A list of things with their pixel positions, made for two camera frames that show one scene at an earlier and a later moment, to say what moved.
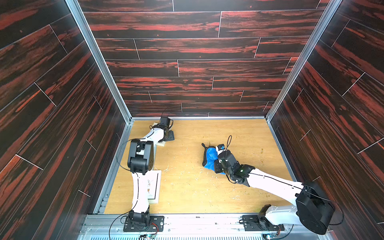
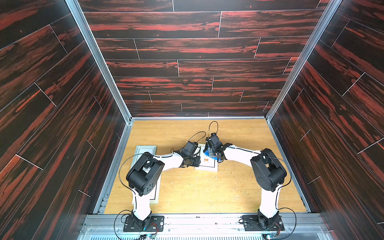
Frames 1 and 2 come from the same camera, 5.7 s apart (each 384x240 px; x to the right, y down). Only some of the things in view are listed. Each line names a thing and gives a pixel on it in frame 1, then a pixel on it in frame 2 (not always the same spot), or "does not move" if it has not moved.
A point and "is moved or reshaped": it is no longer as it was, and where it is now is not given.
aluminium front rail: x=112 y=227 does not move
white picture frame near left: x=154 y=183 does not move
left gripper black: x=171 y=136 -> x=197 y=162
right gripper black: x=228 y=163 -> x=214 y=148
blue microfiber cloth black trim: x=210 y=154 is moved or reshaped
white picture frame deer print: x=160 y=143 -> x=207 y=164
